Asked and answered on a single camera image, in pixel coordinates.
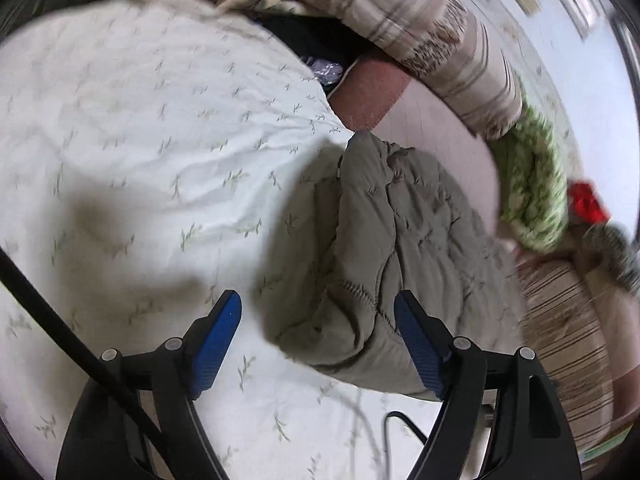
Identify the large striped floral cushion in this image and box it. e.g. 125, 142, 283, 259
517, 259, 619, 456

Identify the black clothing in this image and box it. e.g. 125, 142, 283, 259
250, 7, 376, 97

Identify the silver plastic bag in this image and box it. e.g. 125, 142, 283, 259
305, 57, 347, 87

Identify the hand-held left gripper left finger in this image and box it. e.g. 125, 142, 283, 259
55, 290, 243, 480

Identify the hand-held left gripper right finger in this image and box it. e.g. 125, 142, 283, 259
394, 291, 583, 480

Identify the thin black cable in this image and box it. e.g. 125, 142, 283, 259
382, 411, 428, 480

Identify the red object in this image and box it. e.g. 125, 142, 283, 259
567, 182, 612, 224

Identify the small striped floral pillow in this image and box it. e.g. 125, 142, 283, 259
260, 0, 524, 141

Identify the white leaf-print bed quilt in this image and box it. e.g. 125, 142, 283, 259
0, 0, 451, 480

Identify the houndstooth garment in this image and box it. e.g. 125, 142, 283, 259
581, 222, 640, 292

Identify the green patterned blanket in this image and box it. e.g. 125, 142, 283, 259
489, 106, 572, 254

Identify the thick black cable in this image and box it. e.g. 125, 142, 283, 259
0, 247, 171, 480

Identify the pink and brown sofa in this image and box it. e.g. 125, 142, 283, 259
327, 52, 640, 461

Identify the olive hooded puffer jacket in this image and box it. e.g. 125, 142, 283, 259
262, 130, 527, 403

